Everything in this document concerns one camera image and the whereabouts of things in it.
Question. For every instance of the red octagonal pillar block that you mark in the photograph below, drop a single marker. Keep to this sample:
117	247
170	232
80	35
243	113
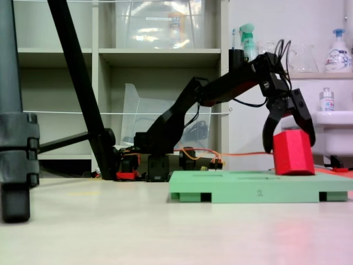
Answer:
293	154

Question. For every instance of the small black and red clamp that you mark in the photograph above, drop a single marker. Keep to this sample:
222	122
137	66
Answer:
339	169

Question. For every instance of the clear plastic storage box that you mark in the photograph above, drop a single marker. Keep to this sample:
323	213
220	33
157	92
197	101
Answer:
154	27

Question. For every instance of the white pump soap bottle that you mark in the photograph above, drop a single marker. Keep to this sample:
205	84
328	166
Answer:
338	58

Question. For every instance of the beige shelf unit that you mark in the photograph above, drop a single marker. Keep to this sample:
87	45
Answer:
160	58

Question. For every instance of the clear plastic tray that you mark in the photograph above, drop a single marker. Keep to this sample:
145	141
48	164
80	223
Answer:
132	116

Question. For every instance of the green shape sorting board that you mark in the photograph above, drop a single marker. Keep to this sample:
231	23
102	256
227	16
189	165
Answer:
248	187

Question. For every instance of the black tripod strut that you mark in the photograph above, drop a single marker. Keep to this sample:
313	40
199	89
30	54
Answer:
63	142

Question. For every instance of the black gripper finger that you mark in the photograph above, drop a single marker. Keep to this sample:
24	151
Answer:
302	110
268	132

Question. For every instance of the glass pitcher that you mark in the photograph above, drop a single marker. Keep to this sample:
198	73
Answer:
306	60

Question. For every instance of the blue white toothbrush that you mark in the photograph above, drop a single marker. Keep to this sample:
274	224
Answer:
234	38

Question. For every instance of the small clear sanitizer bottle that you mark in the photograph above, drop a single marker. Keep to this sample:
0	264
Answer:
327	102

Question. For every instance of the green spray bottle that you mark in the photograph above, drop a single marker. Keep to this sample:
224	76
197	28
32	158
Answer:
248	41

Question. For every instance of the black cup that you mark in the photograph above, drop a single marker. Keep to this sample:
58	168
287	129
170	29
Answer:
235	56

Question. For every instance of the white sink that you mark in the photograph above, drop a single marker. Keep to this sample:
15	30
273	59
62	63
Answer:
331	132

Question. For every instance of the wooden wall ledge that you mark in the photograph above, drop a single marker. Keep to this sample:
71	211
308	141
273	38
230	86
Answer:
317	76

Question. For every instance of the black tripod leg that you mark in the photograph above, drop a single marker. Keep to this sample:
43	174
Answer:
74	69

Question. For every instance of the controller circuit board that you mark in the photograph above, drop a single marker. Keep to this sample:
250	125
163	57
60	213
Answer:
216	165

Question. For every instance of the grey tripod leg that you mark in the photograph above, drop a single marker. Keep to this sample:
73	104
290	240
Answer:
11	82

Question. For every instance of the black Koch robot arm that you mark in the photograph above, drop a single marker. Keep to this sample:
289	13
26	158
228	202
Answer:
220	85

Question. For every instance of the glass measuring beaker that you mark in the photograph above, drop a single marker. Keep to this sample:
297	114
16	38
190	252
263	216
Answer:
264	47

